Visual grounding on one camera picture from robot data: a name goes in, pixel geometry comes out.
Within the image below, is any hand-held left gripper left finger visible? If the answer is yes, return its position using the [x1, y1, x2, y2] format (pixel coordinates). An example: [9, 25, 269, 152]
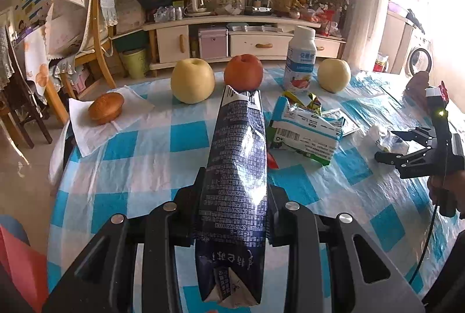
[42, 168, 206, 313]

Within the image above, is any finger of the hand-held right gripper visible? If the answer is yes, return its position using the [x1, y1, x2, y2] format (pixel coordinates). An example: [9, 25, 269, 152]
[374, 146, 434, 168]
[390, 127, 437, 145]

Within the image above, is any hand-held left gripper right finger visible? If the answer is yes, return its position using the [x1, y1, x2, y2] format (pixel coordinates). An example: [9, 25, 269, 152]
[267, 186, 425, 313]

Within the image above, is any clear wrapper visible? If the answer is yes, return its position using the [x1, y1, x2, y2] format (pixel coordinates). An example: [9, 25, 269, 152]
[365, 124, 409, 154]

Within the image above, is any silver sachet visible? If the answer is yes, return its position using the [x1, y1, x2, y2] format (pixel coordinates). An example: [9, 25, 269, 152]
[323, 109, 360, 136]

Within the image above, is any dark blue milk carton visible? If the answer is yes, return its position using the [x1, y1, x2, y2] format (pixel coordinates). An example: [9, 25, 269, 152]
[195, 85, 271, 307]

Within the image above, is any green white packet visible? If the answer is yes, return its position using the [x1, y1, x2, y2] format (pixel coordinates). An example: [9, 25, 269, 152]
[268, 95, 346, 166]

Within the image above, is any green foil wrapper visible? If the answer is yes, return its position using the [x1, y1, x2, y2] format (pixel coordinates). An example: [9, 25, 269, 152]
[282, 91, 322, 116]

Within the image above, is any white napkin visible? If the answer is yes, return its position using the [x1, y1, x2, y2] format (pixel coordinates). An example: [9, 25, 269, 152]
[68, 85, 155, 157]

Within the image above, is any brown muffin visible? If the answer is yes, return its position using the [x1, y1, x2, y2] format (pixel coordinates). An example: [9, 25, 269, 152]
[88, 92, 125, 125]

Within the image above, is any pink bin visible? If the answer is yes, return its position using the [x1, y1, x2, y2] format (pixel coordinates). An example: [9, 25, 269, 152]
[0, 224, 49, 313]

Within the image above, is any person's right hand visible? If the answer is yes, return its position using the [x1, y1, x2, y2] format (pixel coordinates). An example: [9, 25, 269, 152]
[427, 175, 443, 205]

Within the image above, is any brown paper bag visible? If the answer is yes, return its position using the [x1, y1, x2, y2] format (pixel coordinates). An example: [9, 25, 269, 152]
[405, 71, 437, 101]

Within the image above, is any blue checkered tablecloth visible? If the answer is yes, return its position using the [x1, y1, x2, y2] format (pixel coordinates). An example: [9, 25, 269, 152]
[47, 66, 465, 313]

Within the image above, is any washing machine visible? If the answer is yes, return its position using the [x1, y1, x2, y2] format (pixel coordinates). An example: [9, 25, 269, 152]
[401, 33, 434, 76]

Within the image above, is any small yellow apple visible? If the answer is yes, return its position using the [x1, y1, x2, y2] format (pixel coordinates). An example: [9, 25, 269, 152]
[318, 58, 352, 93]

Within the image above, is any white curtain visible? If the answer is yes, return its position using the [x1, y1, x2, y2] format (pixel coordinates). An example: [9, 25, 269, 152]
[347, 0, 396, 72]

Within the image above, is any white fabric covered seat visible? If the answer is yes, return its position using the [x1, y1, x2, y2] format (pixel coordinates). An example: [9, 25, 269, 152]
[49, 120, 73, 186]

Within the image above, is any white yogurt bottle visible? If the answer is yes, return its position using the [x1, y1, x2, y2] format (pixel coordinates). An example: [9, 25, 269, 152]
[282, 26, 317, 95]

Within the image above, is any large yellow apple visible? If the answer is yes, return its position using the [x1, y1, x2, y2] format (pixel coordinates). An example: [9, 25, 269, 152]
[171, 58, 215, 104]

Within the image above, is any red bag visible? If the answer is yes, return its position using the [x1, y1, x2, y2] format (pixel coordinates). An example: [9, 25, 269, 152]
[316, 10, 340, 36]

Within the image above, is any red apple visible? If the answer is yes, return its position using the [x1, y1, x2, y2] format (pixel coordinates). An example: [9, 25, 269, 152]
[223, 53, 264, 91]

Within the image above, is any green wastebasket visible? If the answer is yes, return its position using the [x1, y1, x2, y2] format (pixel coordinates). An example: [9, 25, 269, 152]
[120, 48, 150, 79]

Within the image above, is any blue rounded object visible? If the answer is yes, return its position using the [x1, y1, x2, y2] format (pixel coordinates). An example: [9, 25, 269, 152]
[0, 214, 31, 246]

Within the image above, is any cream television cabinet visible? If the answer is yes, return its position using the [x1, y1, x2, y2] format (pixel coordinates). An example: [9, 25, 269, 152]
[143, 13, 346, 76]

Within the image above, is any pink storage box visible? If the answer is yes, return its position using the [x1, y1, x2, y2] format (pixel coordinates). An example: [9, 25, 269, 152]
[198, 26, 229, 60]

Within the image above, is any yellow wrapped item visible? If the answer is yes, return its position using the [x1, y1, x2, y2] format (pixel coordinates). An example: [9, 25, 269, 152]
[272, 0, 302, 18]

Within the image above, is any light wooden chair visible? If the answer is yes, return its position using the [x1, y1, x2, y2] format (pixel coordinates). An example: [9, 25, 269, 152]
[45, 0, 119, 99]

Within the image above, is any dark wooden chair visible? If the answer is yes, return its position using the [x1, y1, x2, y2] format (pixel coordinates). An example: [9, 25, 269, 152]
[0, 26, 53, 148]

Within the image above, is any pack of small bottles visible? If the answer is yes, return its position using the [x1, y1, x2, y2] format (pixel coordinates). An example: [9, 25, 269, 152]
[154, 5, 184, 22]

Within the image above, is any white sack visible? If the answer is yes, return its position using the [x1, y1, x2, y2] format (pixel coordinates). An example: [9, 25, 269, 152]
[116, 0, 146, 34]

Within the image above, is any white orange printed tablecloth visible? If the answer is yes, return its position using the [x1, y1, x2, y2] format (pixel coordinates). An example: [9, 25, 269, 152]
[24, 26, 49, 103]

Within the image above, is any electric kettle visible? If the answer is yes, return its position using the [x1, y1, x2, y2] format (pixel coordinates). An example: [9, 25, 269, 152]
[187, 0, 211, 16]

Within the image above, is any light blue knitted cloth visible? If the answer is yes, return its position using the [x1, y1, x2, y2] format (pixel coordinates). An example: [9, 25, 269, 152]
[95, 0, 119, 28]

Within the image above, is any white printed chair cloth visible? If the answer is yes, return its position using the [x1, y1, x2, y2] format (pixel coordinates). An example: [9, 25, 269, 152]
[46, 0, 97, 57]

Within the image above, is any black cable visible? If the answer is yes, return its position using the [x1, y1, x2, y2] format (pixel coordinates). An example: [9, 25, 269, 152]
[407, 204, 438, 286]

